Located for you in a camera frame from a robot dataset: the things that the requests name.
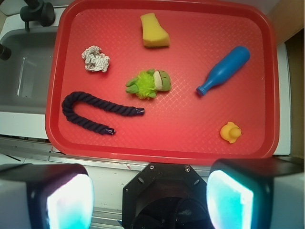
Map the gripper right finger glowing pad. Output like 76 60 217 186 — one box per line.
206 156 305 229

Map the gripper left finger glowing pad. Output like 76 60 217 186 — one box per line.
0 164 94 229

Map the yellow sponge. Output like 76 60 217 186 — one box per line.
140 13 170 48

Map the yellow rubber duck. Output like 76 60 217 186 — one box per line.
220 122 242 144

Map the grey sink basin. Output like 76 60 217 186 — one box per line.
0 27 57 114

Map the blue plastic bottle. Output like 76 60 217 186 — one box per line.
196 46 250 96

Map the crumpled white cloth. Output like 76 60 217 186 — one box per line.
81 45 110 73

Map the green plush toy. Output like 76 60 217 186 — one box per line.
125 69 172 99

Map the red plastic tray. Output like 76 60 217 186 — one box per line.
45 0 279 166

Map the black faucet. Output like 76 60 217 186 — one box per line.
20 0 56 32

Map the dark blue rope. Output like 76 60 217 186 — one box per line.
61 91 145 136

